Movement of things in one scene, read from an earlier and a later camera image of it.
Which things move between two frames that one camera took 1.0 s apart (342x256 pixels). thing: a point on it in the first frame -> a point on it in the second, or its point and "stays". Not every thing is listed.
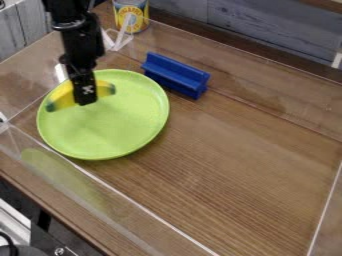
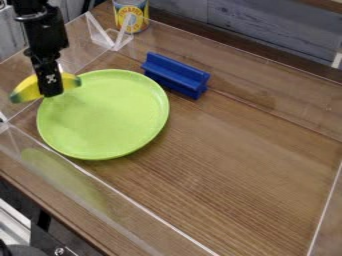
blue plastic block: [175, 75] stays
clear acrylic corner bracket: [116, 39] stays
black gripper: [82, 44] -> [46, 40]
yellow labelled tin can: [130, 14] stays
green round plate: [113, 128] stays
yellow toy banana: [62, 98] -> [29, 91]
